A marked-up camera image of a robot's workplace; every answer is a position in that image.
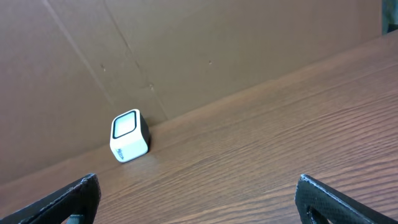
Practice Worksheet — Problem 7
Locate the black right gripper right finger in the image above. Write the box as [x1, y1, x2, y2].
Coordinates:
[294, 174, 397, 224]

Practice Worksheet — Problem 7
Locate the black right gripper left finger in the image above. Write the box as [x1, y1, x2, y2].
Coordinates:
[1, 173, 101, 224]

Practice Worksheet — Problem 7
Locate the white barcode scanner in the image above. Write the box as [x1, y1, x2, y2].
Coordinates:
[109, 109, 150, 163]

